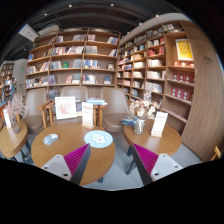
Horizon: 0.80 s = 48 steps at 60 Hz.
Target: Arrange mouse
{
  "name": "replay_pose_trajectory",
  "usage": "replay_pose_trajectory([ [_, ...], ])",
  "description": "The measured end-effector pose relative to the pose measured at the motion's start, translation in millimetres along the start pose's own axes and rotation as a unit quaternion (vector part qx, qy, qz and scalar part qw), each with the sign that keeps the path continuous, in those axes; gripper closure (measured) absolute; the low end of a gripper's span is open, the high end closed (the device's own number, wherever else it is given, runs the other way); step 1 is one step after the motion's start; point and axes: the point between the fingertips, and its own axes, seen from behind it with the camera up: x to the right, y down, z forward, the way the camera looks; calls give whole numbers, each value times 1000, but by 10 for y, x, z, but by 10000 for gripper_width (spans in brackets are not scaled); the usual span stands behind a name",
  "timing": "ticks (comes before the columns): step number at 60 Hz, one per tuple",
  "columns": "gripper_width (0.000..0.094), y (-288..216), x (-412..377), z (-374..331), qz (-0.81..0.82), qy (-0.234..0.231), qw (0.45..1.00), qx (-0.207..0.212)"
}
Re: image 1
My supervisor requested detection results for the large wooden bookshelf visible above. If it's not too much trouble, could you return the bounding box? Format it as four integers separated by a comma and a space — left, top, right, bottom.
115, 20, 198, 134
25, 27, 120, 90

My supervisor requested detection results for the grey computer mouse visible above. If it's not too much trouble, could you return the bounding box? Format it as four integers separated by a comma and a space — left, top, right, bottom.
43, 134, 58, 145

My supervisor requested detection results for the left vase with dried flowers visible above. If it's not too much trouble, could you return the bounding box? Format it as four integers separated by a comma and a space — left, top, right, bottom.
7, 92, 26, 134

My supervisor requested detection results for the round wooden centre table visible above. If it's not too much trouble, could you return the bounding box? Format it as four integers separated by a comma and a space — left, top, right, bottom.
31, 122, 115, 186

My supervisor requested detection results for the stack of books on table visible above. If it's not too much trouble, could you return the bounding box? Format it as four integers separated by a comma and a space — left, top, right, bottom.
121, 115, 138, 127

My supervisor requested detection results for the white sign on table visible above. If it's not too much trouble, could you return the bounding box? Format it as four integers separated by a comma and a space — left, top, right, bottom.
151, 112, 168, 137
3, 108, 12, 129

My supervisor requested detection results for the round light blue mouse pad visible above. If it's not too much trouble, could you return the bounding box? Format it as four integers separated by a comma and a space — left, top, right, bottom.
84, 130, 113, 148

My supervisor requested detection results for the large wooden bookshelf centre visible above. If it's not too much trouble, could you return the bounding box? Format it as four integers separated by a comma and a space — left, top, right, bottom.
25, 27, 120, 90

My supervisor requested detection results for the round wooden right table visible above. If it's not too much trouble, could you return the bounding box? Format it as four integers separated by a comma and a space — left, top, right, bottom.
124, 120, 181, 155

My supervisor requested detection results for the beige armchair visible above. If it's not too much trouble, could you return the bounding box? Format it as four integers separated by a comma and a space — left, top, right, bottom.
60, 86, 88, 101
101, 87, 130, 132
21, 88, 46, 134

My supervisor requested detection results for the white framed red picture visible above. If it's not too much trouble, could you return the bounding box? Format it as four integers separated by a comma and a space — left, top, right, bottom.
55, 96, 77, 120

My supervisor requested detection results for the large wooden bookshelf right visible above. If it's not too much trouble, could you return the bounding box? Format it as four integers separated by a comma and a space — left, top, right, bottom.
115, 20, 198, 134

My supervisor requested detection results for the distant bookshelf far left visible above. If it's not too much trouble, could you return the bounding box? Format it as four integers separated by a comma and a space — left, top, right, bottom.
0, 61, 14, 102

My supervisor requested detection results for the round wooden left table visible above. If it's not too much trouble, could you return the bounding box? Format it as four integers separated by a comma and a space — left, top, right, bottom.
0, 122, 30, 159

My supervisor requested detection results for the yellow framed poster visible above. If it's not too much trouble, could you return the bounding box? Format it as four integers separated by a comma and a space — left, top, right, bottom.
175, 39, 193, 61

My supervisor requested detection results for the beige armchair left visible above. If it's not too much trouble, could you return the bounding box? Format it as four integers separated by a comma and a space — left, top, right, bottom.
21, 88, 46, 134

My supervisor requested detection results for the round wooden table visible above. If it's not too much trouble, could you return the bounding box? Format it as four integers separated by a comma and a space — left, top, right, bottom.
124, 120, 181, 155
0, 122, 30, 159
31, 122, 115, 186

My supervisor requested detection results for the white sign on left table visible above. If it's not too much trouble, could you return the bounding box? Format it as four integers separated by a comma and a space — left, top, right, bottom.
3, 108, 12, 129

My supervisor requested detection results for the glass vase with dried flowers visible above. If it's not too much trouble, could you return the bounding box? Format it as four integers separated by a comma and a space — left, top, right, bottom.
129, 100, 159, 135

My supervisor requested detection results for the beige armchair middle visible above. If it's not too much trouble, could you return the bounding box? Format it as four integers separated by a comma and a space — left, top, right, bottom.
60, 86, 88, 101

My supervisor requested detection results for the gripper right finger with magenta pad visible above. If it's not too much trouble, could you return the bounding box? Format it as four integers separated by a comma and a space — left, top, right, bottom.
132, 144, 182, 185

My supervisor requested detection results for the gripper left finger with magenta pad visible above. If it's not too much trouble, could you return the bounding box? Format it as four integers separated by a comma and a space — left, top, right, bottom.
42, 144, 91, 185

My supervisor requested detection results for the white sign on right table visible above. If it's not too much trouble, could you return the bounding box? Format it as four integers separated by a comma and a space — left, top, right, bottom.
151, 112, 168, 137

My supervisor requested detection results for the beige armchair right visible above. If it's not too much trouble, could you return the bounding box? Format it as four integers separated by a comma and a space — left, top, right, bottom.
101, 87, 130, 132

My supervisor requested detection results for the white ceiling air unit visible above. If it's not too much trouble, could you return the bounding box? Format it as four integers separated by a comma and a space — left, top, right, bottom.
19, 24, 39, 41

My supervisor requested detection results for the white sign on wooden stand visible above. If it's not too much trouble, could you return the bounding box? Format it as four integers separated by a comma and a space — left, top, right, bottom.
82, 102, 93, 129

